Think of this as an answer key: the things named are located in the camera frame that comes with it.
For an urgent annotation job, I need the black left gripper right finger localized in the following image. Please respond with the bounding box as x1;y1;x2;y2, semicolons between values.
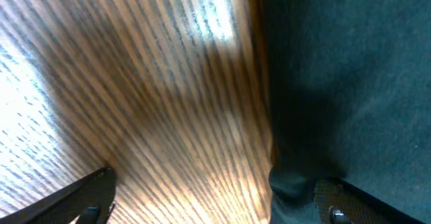
313;178;428;224

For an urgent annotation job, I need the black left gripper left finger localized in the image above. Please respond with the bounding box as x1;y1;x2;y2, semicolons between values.
1;167;117;224

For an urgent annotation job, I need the black t-shirt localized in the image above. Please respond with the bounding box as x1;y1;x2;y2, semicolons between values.
263;0;430;223

